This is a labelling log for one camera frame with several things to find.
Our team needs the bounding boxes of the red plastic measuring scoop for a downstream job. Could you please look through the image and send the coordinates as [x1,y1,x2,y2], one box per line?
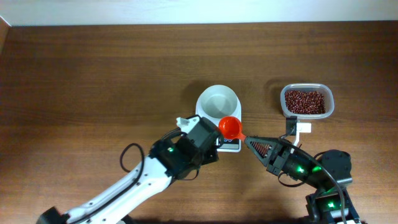
[218,116,246,141]

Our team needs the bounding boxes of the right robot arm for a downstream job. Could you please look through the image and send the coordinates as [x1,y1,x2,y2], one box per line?
[244,136,361,223]

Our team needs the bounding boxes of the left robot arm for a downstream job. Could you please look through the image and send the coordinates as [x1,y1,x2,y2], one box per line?
[37,115,222,224]

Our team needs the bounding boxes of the white digital kitchen scale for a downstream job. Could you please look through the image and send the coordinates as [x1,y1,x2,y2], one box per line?
[195,85,243,152]

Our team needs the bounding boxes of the white round bowl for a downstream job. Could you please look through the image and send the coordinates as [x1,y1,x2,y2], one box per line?
[195,85,241,121]

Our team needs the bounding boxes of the red beans in container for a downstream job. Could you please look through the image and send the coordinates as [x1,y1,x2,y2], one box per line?
[284,90,325,114]

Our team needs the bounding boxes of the clear plastic container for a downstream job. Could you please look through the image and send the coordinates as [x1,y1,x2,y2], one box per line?
[280,83,335,120]

